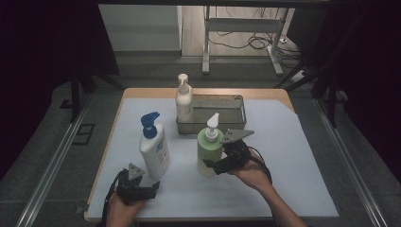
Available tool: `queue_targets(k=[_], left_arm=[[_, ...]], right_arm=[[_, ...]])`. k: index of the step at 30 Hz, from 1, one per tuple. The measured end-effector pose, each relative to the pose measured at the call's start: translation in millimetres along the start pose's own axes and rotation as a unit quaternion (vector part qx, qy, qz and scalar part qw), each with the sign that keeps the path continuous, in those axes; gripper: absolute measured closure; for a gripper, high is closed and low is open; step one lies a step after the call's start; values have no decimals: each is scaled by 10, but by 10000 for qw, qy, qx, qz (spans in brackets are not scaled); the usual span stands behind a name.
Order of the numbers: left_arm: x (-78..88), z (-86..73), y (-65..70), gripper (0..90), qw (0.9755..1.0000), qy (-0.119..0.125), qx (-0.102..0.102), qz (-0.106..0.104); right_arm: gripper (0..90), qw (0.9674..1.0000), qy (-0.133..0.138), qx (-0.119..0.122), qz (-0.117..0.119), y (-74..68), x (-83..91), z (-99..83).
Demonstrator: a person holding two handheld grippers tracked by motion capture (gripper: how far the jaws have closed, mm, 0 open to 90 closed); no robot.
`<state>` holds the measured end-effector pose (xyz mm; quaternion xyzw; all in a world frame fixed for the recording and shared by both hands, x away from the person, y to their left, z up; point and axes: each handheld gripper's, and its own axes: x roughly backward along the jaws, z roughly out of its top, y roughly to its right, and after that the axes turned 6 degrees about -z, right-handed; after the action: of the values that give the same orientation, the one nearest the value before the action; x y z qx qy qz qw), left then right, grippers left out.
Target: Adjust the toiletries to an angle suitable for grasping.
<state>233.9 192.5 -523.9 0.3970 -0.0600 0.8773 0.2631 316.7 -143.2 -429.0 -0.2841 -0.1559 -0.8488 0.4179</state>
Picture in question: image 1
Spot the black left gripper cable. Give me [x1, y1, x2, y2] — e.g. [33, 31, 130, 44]
[100, 169, 127, 227]

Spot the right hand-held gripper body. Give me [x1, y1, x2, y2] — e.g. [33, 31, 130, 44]
[213, 128, 255, 176]

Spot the blue and white pump bottle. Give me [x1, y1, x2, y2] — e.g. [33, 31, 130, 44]
[138, 111, 172, 181]

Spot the white table mat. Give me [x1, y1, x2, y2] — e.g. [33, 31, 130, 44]
[85, 97, 340, 220]

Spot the metal table corner bracket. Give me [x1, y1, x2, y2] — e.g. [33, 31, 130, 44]
[75, 202, 90, 216]

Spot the person's right hand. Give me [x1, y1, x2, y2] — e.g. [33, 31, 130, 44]
[226, 149, 273, 194]

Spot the green pump bottle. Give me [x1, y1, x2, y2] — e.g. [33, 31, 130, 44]
[197, 113, 226, 178]

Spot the black metal stand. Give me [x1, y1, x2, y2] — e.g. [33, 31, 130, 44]
[273, 13, 363, 129]
[69, 64, 126, 124]

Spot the person's left hand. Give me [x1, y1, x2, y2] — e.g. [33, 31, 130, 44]
[106, 192, 147, 227]

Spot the white desk frame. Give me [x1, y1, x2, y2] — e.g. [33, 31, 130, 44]
[201, 5, 290, 77]

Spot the white cabinet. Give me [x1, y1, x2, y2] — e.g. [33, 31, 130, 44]
[98, 4, 183, 52]

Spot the cream pump bottle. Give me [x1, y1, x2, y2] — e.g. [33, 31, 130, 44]
[175, 73, 194, 124]

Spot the black floor cables tangle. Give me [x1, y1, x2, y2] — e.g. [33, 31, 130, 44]
[207, 6, 302, 69]

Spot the metal mesh basket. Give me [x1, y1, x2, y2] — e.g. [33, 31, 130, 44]
[175, 93, 248, 136]

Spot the white power strip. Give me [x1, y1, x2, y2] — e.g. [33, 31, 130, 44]
[288, 69, 308, 83]

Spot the black floor socket frame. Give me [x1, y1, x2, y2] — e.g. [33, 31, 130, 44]
[71, 123, 96, 146]

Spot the dark curtain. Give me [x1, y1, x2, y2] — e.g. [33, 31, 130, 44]
[0, 0, 121, 178]
[287, 0, 401, 174]

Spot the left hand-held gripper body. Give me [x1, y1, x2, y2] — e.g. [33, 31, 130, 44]
[116, 162, 158, 206]

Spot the aluminium floor rail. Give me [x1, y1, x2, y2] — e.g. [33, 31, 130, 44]
[313, 97, 390, 227]
[14, 94, 93, 227]

